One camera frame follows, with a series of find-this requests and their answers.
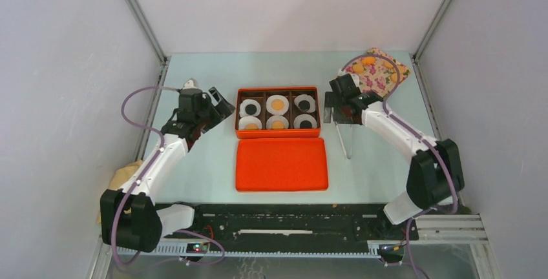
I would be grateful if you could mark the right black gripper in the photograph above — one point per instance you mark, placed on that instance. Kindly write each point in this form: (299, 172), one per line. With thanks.
(329, 103)

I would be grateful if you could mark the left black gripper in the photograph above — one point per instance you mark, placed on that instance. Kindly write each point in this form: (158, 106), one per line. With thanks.
(223, 107)

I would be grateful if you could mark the metal tongs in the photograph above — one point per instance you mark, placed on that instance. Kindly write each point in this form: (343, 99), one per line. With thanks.
(345, 134)

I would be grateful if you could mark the black sandwich cookie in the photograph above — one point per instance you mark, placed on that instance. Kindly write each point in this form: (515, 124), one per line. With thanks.
(304, 105)
(250, 109)
(306, 124)

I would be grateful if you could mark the floral tray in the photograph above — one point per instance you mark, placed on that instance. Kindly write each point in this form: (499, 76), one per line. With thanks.
(376, 77)

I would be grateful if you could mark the orange tin lid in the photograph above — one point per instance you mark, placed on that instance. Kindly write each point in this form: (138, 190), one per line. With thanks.
(281, 165)

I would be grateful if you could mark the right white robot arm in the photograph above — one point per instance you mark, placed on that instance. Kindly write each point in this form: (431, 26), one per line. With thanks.
(435, 173)

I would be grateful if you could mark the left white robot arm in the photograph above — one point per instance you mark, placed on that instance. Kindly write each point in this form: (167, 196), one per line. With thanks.
(129, 215)

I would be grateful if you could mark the white paper cup top-left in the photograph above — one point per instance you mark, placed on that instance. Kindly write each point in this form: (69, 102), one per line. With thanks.
(245, 102)

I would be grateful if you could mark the white paper cup bottom-left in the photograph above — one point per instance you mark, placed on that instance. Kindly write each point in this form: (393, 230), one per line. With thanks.
(243, 121)

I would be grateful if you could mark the white paper cup bottom-right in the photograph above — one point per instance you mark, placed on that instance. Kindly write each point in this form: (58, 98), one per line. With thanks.
(303, 116)

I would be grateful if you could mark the orange cookie tin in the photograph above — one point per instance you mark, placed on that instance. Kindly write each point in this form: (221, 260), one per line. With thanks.
(261, 95)

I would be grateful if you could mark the white paper cup top-right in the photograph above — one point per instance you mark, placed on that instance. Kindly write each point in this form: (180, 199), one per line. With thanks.
(306, 97)

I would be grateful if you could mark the white paper cup top-middle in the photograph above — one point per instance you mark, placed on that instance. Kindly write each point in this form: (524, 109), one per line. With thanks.
(277, 112)

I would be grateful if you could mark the white paper cup bottom-middle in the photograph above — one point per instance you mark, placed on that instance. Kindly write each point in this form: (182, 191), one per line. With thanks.
(276, 118)

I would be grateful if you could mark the yellow cloth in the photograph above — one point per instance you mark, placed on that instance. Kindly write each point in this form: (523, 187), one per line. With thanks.
(123, 174)

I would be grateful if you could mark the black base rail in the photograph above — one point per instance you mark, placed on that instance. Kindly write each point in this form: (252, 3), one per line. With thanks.
(296, 228)

